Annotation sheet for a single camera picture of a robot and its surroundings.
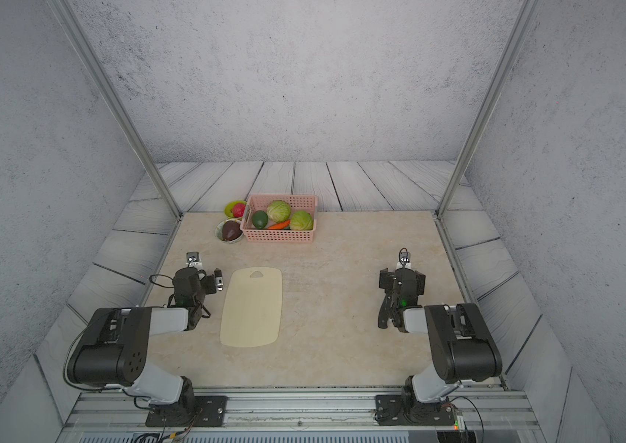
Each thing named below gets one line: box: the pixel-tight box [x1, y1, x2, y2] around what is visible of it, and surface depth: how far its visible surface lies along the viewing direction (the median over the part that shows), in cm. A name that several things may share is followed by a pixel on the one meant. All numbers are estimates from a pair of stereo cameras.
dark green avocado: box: [252, 210, 269, 229], surface depth 117 cm
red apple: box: [232, 203, 246, 218], surface depth 117 cm
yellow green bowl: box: [223, 200, 248, 219], surface depth 121 cm
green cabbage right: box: [289, 209, 314, 232], surface depth 110 cm
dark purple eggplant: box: [221, 220, 243, 241], surface depth 110 cm
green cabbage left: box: [265, 200, 291, 225], surface depth 116 cm
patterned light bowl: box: [214, 218, 244, 244], surface depth 111 cm
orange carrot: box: [267, 219, 290, 230], surface depth 116 cm
